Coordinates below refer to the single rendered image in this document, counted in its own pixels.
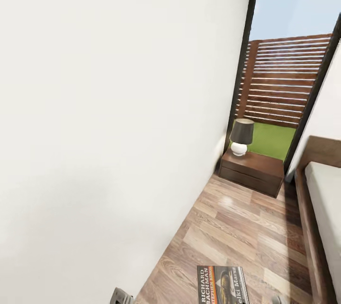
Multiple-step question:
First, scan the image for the hardback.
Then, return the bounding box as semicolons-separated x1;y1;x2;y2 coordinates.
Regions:
197;265;250;304

